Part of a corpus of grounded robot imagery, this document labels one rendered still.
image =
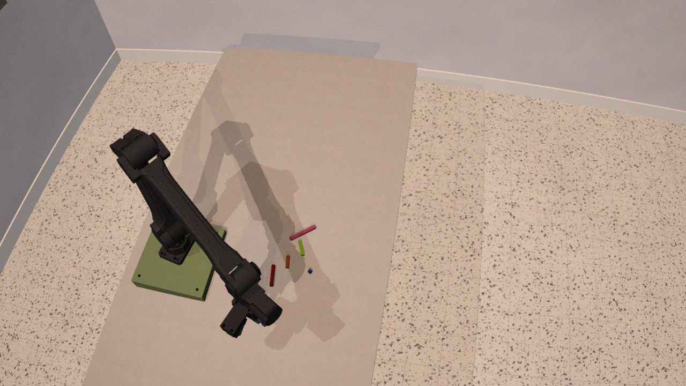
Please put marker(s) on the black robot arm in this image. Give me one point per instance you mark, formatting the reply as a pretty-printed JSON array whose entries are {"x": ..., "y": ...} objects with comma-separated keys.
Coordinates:
[{"x": 178, "y": 224}]

